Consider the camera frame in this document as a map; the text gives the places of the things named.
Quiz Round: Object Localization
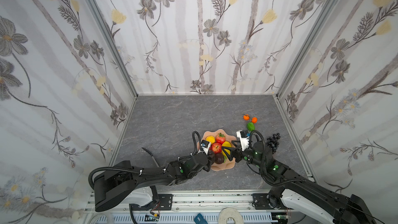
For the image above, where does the pink scalloped fruit bowl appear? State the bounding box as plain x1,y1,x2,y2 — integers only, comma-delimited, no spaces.
197,129,237,171

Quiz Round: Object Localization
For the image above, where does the yellow fake lemon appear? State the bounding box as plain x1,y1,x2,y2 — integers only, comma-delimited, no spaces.
221,141,232,156
205,136,216,144

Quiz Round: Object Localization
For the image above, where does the red yellow fake peach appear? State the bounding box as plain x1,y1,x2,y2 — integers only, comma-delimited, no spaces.
210,142,222,154

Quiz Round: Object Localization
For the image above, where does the green fake lime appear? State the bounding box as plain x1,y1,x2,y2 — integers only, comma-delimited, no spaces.
246,121,256,132

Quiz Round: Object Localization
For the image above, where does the dark brown round fruit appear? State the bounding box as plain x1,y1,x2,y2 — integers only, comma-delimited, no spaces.
215,153,225,164

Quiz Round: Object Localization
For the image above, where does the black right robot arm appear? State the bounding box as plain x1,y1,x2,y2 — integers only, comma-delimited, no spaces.
222,142,379,224

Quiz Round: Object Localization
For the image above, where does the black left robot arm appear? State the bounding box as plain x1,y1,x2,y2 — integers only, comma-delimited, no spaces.
88,152,215,212

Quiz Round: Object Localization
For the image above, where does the dark fake grape bunch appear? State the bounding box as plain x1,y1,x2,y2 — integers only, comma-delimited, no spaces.
266,133,281,154

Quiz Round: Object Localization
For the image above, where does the small orange tangerine with stem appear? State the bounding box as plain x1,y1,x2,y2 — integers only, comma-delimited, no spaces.
243,114,250,121

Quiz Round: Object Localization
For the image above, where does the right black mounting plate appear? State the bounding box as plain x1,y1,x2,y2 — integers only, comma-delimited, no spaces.
252,194,280,210

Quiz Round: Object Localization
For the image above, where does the black mounting plate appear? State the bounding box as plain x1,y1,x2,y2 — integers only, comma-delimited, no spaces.
252,194,280,210
129,194,173,211

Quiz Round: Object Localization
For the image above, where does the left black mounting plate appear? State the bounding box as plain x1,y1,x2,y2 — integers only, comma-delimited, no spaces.
129,194,173,211

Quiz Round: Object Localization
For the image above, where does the white tape roll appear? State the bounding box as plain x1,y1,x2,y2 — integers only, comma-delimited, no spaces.
218,207,244,224

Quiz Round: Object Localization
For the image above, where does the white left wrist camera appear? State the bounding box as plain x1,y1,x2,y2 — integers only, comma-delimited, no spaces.
199,140,211,155

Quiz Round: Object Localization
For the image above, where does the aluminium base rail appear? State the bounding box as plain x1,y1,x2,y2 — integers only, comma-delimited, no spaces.
81,189,346,224

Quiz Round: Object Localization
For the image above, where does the blue tool handle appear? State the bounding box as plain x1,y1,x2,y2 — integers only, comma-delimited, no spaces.
194,213,208,224

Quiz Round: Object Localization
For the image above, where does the black corrugated left cable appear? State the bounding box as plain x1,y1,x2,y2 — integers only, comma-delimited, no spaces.
88,130,203,190

